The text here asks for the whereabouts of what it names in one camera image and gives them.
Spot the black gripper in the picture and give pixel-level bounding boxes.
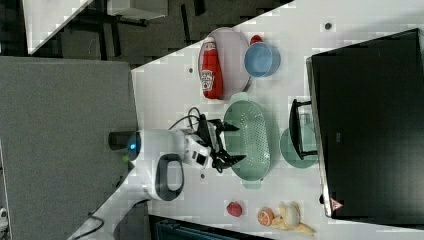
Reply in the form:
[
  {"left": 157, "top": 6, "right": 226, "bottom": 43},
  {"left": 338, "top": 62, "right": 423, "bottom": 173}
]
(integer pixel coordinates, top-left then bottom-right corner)
[{"left": 197, "top": 114, "right": 246, "bottom": 173}]

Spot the green oval strainer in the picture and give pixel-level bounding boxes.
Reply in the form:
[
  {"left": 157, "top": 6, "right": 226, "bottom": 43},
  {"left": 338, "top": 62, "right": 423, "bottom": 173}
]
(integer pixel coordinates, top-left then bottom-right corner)
[{"left": 224, "top": 92, "right": 271, "bottom": 190}]

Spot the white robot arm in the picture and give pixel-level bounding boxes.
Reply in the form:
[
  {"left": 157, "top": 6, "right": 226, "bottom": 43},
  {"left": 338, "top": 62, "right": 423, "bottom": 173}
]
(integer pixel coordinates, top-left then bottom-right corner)
[{"left": 67, "top": 114, "right": 244, "bottom": 240}]

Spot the toy strawberry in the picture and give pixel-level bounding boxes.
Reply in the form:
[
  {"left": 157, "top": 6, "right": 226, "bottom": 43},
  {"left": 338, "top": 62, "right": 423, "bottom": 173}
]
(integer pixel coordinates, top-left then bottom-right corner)
[{"left": 226, "top": 201, "right": 243, "bottom": 217}]

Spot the red ketchup bottle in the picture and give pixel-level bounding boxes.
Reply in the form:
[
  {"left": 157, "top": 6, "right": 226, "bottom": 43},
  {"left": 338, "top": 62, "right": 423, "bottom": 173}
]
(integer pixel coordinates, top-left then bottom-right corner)
[{"left": 200, "top": 37, "right": 223, "bottom": 99}]

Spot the toy orange half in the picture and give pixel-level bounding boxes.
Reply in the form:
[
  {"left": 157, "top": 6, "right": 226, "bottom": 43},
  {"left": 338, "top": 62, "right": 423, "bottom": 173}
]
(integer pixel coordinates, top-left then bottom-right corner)
[{"left": 257, "top": 207, "right": 274, "bottom": 227}]

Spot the green mug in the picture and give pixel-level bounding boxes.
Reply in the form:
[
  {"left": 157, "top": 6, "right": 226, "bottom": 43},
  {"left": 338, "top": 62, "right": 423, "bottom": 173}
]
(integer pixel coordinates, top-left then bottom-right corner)
[{"left": 280, "top": 113, "right": 318, "bottom": 169}]

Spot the blue cup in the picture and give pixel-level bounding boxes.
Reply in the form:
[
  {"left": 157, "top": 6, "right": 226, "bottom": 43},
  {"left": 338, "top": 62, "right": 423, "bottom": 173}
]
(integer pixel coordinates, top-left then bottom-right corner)
[{"left": 244, "top": 42, "right": 281, "bottom": 78}]

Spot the toy peeled banana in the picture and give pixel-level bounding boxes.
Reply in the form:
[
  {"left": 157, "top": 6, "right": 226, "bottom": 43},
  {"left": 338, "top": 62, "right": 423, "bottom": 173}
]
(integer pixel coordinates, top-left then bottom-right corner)
[{"left": 270, "top": 202, "right": 314, "bottom": 236}]

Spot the pink round plate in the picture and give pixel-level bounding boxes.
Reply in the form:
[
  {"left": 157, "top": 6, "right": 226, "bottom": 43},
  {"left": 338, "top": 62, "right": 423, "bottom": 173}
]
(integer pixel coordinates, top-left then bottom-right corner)
[{"left": 198, "top": 27, "right": 250, "bottom": 100}]

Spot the small red toy fruit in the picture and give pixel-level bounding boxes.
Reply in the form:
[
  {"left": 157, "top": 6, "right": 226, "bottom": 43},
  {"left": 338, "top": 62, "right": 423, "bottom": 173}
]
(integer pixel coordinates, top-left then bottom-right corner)
[{"left": 250, "top": 35, "right": 263, "bottom": 45}]

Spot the black silver toaster oven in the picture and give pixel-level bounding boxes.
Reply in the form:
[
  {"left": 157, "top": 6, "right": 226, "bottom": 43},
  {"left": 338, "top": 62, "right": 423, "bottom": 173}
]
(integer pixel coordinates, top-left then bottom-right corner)
[{"left": 289, "top": 29, "right": 424, "bottom": 229}]

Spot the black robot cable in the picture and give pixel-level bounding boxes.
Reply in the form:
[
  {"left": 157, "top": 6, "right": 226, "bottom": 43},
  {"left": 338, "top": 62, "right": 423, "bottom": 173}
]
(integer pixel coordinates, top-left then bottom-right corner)
[{"left": 168, "top": 106, "right": 202, "bottom": 132}]

